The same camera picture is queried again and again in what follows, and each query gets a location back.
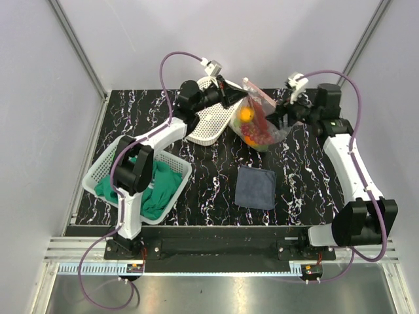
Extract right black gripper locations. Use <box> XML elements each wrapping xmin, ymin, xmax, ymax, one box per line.
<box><xmin>264</xmin><ymin>87</ymin><xmax>320</xmax><ymax>131</ymax></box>

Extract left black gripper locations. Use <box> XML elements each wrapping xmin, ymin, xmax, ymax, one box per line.
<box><xmin>193</xmin><ymin>76</ymin><xmax>248</xmax><ymax>114</ymax></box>

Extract clear zip top bag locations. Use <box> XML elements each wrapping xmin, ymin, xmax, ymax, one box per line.
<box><xmin>229</xmin><ymin>77</ymin><xmax>292</xmax><ymax>152</ymax></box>

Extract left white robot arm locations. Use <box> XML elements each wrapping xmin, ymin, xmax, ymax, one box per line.
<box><xmin>110</xmin><ymin>75</ymin><xmax>248</xmax><ymax>259</ymax></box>

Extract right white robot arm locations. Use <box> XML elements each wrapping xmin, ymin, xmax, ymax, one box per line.
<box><xmin>274</xmin><ymin>81</ymin><xmax>398</xmax><ymax>262</ymax></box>

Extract fake red grapes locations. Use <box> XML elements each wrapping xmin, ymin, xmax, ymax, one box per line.
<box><xmin>239</xmin><ymin>97</ymin><xmax>273</xmax><ymax>148</ymax></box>

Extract fake orange fruit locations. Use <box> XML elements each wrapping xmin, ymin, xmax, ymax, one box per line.
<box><xmin>238</xmin><ymin>107</ymin><xmax>255</xmax><ymax>123</ymax></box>

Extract fake green fruit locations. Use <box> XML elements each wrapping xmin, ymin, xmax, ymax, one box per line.
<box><xmin>255</xmin><ymin>145</ymin><xmax>269</xmax><ymax>152</ymax></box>

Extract white oval perforated basket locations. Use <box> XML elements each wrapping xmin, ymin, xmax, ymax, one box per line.
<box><xmin>179</xmin><ymin>77</ymin><xmax>241</xmax><ymax>146</ymax></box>

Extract black marble pattern mat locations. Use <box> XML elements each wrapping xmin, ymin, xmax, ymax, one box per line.
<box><xmin>93</xmin><ymin>90</ymin><xmax>344</xmax><ymax>226</ymax></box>

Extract folded dark blue towel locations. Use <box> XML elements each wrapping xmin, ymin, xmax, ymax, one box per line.
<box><xmin>234</xmin><ymin>166</ymin><xmax>276</xmax><ymax>211</ymax></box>

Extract green cloth garment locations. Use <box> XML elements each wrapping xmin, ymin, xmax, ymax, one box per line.
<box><xmin>94</xmin><ymin>161</ymin><xmax>182</xmax><ymax>220</ymax></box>

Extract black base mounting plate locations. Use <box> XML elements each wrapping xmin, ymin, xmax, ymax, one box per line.
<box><xmin>104</xmin><ymin>237</ymin><xmax>336</xmax><ymax>261</ymax></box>

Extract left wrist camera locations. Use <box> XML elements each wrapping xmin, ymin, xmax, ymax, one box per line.
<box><xmin>200</xmin><ymin>58</ymin><xmax>223</xmax><ymax>77</ymax></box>

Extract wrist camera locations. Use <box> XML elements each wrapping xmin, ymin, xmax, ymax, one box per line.
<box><xmin>286</xmin><ymin>73</ymin><xmax>308</xmax><ymax>104</ymax></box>
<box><xmin>200</xmin><ymin>58</ymin><xmax>223</xmax><ymax>77</ymax></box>

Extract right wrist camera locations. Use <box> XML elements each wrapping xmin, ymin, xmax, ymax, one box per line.
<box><xmin>286</xmin><ymin>73</ymin><xmax>308</xmax><ymax>104</ymax></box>

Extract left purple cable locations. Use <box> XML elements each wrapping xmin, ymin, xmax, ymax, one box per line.
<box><xmin>78</xmin><ymin>51</ymin><xmax>206</xmax><ymax>310</ymax></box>

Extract aluminium frame rail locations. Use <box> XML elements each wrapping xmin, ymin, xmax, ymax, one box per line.
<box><xmin>47</xmin><ymin>0</ymin><xmax>107</xmax><ymax>100</ymax></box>

